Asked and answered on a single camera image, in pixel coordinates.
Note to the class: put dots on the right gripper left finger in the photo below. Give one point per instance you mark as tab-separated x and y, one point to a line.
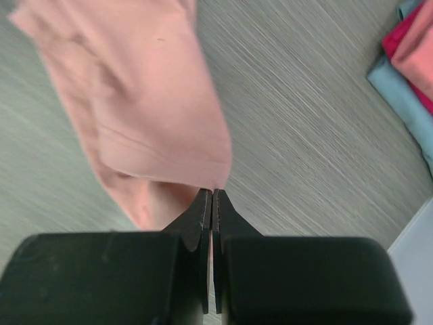
113	277

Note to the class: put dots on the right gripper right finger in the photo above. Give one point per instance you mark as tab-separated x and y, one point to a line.
262	279

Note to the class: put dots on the pink printed t shirt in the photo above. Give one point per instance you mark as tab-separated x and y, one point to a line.
134	82

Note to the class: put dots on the folded blue t shirt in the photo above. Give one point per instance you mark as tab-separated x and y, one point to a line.
395	90

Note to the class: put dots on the folded magenta t shirt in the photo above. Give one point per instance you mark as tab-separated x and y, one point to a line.
406	14

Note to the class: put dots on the folded coral t shirt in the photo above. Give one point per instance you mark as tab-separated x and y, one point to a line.
413	57

